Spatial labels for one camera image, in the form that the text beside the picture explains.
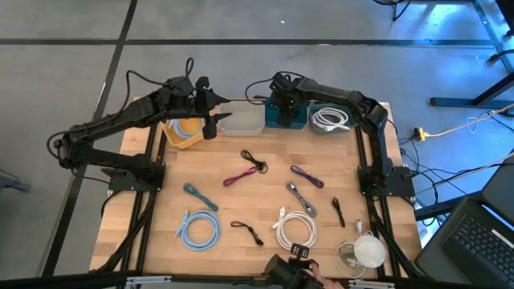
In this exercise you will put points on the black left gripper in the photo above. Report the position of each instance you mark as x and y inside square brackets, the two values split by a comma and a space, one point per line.
[206, 104]

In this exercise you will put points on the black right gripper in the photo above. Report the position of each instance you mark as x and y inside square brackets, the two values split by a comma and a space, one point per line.
[289, 100]

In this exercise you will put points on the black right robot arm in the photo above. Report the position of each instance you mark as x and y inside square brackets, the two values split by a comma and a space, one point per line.
[341, 96]

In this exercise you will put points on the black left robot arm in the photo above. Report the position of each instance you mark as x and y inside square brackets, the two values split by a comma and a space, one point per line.
[120, 116]

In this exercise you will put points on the teal plastic bin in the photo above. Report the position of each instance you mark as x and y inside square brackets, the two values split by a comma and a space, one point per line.
[271, 120]

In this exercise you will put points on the clear white plastic bin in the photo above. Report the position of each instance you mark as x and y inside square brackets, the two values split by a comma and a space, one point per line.
[241, 122]

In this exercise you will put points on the yellow plastic bin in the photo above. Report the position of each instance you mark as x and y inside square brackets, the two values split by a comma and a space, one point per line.
[193, 125]

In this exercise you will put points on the grey plastic bin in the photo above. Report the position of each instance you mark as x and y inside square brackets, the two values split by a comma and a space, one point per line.
[351, 116]

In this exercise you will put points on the person's hand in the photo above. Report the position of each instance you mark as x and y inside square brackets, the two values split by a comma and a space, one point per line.
[323, 279]

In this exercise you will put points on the grey stand foot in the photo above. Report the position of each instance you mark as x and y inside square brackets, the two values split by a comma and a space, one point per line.
[12, 184]

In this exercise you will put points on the black open laptop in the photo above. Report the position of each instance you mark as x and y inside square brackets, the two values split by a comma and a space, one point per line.
[478, 241]

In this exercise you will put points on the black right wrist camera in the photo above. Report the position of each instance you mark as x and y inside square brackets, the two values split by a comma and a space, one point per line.
[281, 82]

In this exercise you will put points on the black aluminium table frame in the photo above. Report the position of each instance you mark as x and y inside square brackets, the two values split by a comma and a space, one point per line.
[360, 150]

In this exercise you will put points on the black desk leg frame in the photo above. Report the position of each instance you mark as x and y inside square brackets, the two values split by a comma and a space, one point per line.
[458, 101]

